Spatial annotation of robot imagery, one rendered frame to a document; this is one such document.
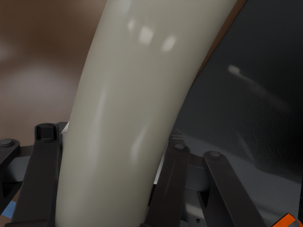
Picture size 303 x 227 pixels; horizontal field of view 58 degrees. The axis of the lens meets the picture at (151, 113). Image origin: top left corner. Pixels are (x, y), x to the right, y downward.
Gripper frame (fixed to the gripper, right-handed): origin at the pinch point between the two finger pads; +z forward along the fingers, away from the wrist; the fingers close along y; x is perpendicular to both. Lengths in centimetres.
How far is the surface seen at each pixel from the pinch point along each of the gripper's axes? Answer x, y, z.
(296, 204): -61, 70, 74
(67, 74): -16, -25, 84
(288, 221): -69, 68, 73
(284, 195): -57, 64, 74
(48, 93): -25, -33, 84
